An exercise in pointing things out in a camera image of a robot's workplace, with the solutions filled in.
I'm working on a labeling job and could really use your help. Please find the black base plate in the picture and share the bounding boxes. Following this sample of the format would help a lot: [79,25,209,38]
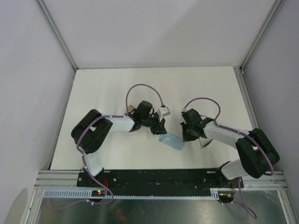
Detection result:
[77,168,238,189]

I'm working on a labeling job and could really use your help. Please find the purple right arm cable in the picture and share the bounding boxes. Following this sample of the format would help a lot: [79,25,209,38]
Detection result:
[183,97,275,220]

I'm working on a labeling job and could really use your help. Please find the reflective metal sheet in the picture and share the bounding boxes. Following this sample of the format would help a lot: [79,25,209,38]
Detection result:
[37,191,287,224]

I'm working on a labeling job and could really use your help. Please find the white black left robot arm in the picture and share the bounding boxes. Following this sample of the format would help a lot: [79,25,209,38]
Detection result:
[71,100,170,187]

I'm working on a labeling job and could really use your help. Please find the grey slotted cable duct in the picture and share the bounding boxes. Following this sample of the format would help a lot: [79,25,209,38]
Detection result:
[43,189,233,200]

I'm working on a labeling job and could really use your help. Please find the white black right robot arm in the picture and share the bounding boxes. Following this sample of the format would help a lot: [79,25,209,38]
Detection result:
[180,109,280,187]

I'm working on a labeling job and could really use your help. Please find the map print glasses case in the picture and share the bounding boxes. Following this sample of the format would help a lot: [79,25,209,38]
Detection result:
[127,105,136,115]

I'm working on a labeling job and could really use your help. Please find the front aluminium frame rails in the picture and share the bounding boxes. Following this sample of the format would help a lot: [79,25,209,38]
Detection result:
[34,170,289,190]

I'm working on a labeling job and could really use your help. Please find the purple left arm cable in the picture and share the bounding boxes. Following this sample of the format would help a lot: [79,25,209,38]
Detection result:
[44,84,164,210]

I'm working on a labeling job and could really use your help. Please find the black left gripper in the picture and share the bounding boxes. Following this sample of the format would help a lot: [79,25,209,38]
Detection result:
[141,112,166,135]

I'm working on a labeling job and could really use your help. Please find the light blue cleaning cloth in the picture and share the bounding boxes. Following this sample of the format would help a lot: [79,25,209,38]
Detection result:
[159,133,185,150]

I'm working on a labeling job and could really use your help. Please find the black aviator sunglasses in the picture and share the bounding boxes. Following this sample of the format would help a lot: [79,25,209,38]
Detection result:
[198,138,213,149]

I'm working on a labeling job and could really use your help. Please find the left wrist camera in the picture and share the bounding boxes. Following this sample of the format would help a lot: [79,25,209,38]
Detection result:
[157,106,171,119]

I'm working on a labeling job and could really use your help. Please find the aluminium frame rail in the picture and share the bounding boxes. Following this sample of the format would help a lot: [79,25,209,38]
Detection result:
[35,0,78,71]

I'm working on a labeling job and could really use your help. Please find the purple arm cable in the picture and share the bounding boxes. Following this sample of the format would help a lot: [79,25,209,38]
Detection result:
[44,84,164,210]
[183,97,275,220]

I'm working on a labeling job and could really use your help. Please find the right aluminium frame post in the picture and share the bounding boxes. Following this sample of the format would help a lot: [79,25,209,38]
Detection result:
[239,0,285,72]

